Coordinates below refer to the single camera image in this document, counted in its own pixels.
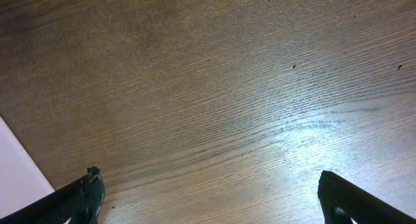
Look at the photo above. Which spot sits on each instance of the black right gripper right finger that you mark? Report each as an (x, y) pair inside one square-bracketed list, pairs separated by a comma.
[(343, 202)]

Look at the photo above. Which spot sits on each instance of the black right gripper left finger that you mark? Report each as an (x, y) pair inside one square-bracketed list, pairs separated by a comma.
[(78, 202)]

